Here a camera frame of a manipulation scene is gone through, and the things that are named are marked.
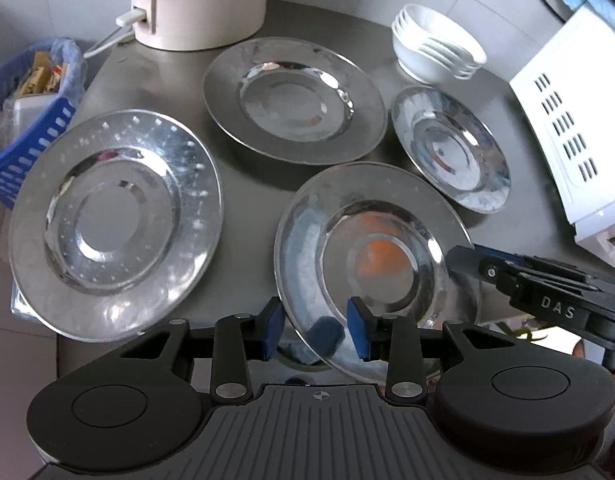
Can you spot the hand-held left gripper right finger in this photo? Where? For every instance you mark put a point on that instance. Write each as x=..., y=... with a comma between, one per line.
x=360, y=332

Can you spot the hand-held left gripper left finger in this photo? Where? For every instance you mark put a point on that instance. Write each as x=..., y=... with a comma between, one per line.
x=273, y=332

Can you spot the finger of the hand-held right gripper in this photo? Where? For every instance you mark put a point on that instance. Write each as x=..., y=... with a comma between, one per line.
x=487, y=270
x=547, y=266

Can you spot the dotted stainless steel plate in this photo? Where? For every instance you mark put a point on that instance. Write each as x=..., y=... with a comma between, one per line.
x=112, y=220

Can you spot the white ceramic bowl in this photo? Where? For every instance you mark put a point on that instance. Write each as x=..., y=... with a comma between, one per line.
x=467, y=66
x=437, y=30
x=465, y=72

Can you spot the stack of white bowls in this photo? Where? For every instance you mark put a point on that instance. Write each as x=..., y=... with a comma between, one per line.
x=417, y=62

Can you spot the white microwave oven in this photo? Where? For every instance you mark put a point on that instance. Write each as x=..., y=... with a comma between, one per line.
x=577, y=110

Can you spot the blue towel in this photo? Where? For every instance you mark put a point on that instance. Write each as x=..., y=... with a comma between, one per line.
x=597, y=5

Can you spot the blue plastic basket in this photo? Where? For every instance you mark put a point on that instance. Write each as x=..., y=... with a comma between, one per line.
x=32, y=150

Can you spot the beige electric kettle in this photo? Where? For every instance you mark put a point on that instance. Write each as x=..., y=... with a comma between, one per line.
x=202, y=5

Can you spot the clear plastic bag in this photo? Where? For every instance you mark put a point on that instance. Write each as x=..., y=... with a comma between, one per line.
x=69, y=65

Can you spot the white kettle plug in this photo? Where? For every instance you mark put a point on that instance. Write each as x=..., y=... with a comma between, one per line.
x=132, y=16

